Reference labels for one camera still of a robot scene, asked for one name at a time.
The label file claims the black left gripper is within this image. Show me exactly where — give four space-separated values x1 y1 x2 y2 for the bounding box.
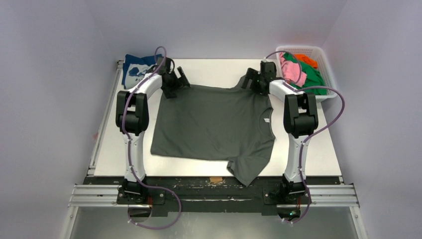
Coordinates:
161 67 190 98

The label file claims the dark grey t-shirt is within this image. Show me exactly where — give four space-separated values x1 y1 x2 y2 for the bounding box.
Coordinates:
150 85 275 186

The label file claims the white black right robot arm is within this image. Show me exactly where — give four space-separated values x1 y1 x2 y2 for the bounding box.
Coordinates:
241 60 318 203

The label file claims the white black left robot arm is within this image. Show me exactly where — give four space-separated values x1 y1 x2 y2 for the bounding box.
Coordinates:
115 57 190 204

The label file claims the pink t-shirt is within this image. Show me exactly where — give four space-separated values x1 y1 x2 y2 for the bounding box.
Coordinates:
280 53 307 87

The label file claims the blue folded cartoon t-shirt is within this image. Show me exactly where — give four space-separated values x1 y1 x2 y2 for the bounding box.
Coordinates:
122 54 167 92

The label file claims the green t-shirt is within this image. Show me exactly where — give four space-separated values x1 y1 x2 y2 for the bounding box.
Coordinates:
288 60 325 89

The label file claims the white plastic laundry basket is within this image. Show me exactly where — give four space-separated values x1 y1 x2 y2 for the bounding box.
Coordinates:
276 45 337 102

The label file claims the brown tape piece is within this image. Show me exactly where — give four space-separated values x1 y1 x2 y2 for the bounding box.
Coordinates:
210 177 224 185

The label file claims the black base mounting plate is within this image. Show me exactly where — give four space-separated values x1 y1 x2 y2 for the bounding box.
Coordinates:
83 177 340 219

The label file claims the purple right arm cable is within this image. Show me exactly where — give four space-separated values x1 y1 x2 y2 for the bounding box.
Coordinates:
262 50 346 225

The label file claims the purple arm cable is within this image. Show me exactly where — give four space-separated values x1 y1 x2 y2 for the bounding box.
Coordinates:
262 50 346 225
121 45 182 231

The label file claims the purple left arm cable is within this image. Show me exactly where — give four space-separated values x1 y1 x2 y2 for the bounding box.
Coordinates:
121 45 182 231

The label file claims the aluminium table edge rail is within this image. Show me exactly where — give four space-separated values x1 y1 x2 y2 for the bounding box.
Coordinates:
86 59 124 177

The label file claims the aluminium front frame rail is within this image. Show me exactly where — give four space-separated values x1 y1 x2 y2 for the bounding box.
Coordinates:
60 184 369 239

